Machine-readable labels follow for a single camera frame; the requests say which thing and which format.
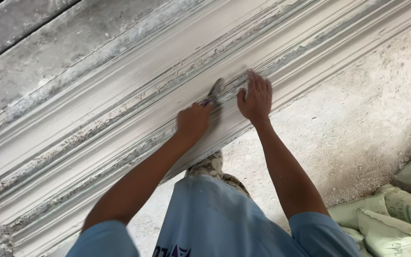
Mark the person's left hand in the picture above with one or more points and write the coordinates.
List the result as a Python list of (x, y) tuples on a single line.
[(191, 121)]

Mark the person's right hand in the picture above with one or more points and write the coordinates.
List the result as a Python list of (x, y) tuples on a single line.
[(256, 103)]

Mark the person's left fingers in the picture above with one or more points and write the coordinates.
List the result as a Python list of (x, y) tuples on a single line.
[(200, 107)]

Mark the long white plaster cornice moulding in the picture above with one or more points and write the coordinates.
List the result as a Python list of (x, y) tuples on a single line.
[(148, 107)]

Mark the person's camouflage trousers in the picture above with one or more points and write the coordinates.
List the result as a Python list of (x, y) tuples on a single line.
[(214, 171)]

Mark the person's light blue shirt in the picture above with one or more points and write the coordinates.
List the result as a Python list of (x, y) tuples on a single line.
[(212, 221)]

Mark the heap of pale green sacks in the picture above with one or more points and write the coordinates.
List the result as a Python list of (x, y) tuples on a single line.
[(387, 217)]

